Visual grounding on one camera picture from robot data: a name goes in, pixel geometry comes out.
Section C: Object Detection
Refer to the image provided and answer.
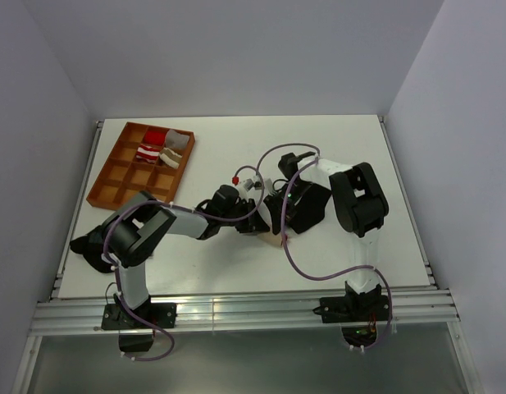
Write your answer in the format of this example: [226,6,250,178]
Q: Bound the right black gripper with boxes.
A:
[263,181,312,236]

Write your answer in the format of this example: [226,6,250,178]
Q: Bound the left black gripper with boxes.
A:
[220,199,269,234]

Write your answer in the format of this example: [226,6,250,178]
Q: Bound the beige red sock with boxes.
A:
[258,232,287,248]

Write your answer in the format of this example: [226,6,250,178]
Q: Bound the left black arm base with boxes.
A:
[100,300,177,355]

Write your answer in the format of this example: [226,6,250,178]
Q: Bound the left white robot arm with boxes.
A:
[102,185,270,328]

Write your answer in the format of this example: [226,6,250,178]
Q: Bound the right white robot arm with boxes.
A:
[263,152,389,320]

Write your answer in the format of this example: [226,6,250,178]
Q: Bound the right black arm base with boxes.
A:
[312,295,391,350]

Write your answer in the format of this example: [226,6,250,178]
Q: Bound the red white striped sock roll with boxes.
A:
[135,144,161,163]

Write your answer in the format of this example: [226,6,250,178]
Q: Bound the beige white rolled sock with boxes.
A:
[158,148,182,169]

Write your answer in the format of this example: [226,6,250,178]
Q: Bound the grey rolled sock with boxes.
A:
[165,129,189,150]

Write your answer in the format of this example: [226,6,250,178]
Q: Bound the orange compartment tray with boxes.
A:
[86,121,195,210]

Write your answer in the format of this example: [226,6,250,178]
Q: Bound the red rolled sock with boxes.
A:
[142,126,169,146]

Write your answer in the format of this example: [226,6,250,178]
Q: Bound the black patterned sock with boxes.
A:
[69,231,155,275]

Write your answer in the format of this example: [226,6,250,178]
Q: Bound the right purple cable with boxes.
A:
[256,142,395,350]

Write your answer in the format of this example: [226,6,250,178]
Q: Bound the purple cable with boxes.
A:
[256,142,395,350]
[103,165,266,362]

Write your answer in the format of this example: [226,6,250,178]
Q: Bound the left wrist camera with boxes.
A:
[239,176,262,193]

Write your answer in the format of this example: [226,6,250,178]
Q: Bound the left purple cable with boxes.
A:
[103,165,266,362]

